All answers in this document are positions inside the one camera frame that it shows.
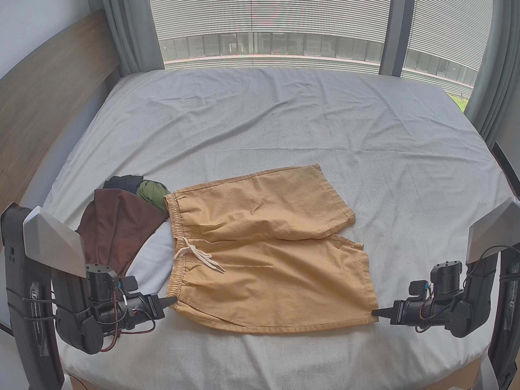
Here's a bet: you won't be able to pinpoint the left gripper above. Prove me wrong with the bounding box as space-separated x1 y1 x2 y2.
121 292 166 327

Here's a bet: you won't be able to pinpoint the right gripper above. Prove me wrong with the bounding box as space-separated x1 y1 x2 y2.
390 298 431 327

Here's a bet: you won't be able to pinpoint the tan shorts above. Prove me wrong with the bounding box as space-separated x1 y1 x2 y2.
162 164 380 335

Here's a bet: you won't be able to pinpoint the bed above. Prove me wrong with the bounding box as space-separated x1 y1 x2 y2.
0 8 520 390

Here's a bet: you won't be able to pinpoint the pale grey garment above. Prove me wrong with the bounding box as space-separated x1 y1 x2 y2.
132 220 176 289

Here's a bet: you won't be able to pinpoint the brown garment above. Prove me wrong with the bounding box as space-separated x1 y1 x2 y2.
76 188 170 277

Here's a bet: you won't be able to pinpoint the green garment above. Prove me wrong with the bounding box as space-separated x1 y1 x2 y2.
136 180 171 213

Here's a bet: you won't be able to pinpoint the black garment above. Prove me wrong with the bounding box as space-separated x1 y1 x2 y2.
103 174 144 192

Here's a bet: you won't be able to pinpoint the grey-green curtain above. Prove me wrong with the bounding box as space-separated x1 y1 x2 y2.
463 0 520 150
85 0 166 77

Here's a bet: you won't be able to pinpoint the window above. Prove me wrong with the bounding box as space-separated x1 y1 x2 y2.
146 0 495 112

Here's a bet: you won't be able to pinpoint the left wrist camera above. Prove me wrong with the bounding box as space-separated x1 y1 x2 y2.
119 275 139 296

